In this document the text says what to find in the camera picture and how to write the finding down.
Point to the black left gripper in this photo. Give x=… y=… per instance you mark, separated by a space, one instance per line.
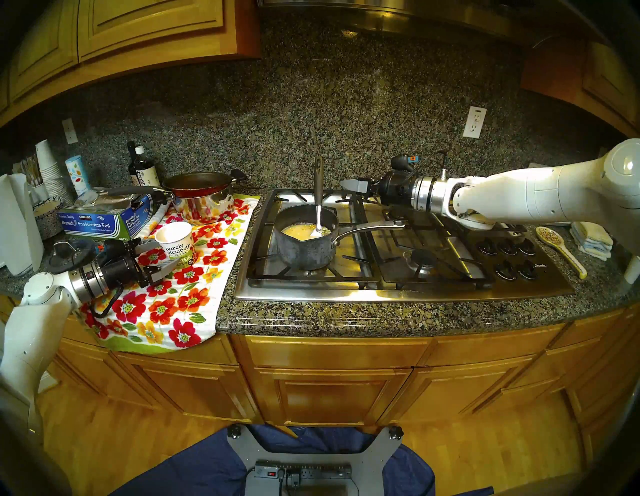
x=125 y=270

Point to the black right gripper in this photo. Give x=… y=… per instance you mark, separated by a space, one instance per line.
x=395 y=190

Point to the white paper oats cup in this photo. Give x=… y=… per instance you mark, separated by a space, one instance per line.
x=175 y=245

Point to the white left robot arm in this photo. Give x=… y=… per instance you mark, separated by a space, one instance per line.
x=35 y=340

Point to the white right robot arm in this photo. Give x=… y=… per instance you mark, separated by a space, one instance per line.
x=540 y=195

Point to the stainless steel pot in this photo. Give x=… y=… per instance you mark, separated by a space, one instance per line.
x=202 y=210

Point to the black pot lid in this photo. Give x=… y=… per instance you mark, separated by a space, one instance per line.
x=70 y=257

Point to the yellow wooden spoon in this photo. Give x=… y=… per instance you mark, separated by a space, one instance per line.
x=550 y=235

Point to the floral kitchen towel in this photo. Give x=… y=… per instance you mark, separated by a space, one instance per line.
x=165 y=310

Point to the blue foil sheets box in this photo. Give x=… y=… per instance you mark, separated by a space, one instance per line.
x=95 y=225

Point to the dark bottle white label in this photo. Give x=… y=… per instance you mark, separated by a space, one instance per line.
x=147 y=175

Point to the dark grey saucepan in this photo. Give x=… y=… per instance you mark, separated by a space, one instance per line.
x=305 y=252

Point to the red frying pan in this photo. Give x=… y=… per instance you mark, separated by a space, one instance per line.
x=200 y=185

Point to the black round burner cap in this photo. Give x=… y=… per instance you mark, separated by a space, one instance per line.
x=422 y=257

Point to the dark bottle black cap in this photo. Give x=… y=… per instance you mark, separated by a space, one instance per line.
x=131 y=165

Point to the patterned ceramic bowl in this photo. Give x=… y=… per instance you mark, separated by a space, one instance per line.
x=47 y=222

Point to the blue patterned paper cups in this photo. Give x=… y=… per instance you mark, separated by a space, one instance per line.
x=78 y=175

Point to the white utensil holder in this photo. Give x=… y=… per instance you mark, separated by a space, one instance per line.
x=35 y=191

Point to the white paper towel roll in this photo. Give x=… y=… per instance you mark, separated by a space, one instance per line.
x=20 y=225

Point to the black stove knob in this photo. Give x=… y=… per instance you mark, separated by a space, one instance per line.
x=505 y=270
x=486 y=246
x=506 y=247
x=528 y=270
x=526 y=246

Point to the white paper cup stack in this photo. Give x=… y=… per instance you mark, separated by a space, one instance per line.
x=47 y=165

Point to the wooden lower cabinets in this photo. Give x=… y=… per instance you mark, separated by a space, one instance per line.
x=325 y=390

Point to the stainless steel gas cooktop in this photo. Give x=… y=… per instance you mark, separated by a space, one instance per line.
x=545 y=285

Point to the dark blue cloth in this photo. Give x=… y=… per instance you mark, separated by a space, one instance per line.
x=190 y=470

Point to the wooden upper cabinet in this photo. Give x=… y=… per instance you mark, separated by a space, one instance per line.
x=150 y=25
x=600 y=80

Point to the folded cloth stack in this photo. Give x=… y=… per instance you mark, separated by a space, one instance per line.
x=592 y=240

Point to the grey power strip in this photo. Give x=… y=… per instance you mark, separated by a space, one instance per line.
x=310 y=471

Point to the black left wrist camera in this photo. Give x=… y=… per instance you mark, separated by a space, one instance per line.
x=112 y=249

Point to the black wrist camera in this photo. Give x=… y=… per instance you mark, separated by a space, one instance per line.
x=112 y=249
x=402 y=162

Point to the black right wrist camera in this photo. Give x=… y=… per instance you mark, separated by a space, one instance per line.
x=402 y=162

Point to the white wall power outlet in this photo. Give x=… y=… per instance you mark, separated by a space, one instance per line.
x=474 y=122

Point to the white switch plate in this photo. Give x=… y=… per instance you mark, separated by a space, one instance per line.
x=70 y=131

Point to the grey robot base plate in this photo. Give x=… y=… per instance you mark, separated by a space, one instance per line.
x=370 y=465

